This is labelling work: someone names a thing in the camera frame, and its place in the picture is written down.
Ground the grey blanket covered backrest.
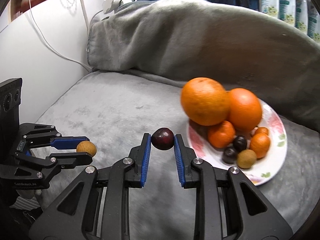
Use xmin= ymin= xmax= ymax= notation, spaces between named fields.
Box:
xmin=87 ymin=0 xmax=319 ymax=131

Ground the speckled large orange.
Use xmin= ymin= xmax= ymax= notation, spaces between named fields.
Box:
xmin=180 ymin=77 xmax=230 ymax=126

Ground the brown longan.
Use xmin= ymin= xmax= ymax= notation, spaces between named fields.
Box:
xmin=236 ymin=150 xmax=257 ymax=169
xmin=76 ymin=140 xmax=97 ymax=157

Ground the white cable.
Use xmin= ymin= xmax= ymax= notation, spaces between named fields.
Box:
xmin=28 ymin=0 xmax=93 ymax=72

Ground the smooth large orange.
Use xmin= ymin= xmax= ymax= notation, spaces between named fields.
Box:
xmin=227 ymin=88 xmax=263 ymax=132

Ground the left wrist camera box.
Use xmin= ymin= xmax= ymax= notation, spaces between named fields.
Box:
xmin=0 ymin=77 xmax=23 ymax=164

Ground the mandarin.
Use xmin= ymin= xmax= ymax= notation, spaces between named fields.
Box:
xmin=207 ymin=120 xmax=235 ymax=148
xmin=249 ymin=133 xmax=271 ymax=159

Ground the small kumquat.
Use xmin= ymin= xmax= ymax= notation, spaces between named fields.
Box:
xmin=254 ymin=127 xmax=269 ymax=135

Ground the white floral plate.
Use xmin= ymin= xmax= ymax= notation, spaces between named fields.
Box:
xmin=186 ymin=100 xmax=287 ymax=186

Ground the white power adapter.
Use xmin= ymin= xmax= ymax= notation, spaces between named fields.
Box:
xmin=102 ymin=0 xmax=136 ymax=14

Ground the dark cherry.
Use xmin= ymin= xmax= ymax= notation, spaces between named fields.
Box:
xmin=151 ymin=127 xmax=174 ymax=151
xmin=232 ymin=135 xmax=247 ymax=153
xmin=222 ymin=146 xmax=238 ymax=164

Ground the grey seat cushion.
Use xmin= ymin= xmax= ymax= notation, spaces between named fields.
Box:
xmin=38 ymin=71 xmax=319 ymax=239

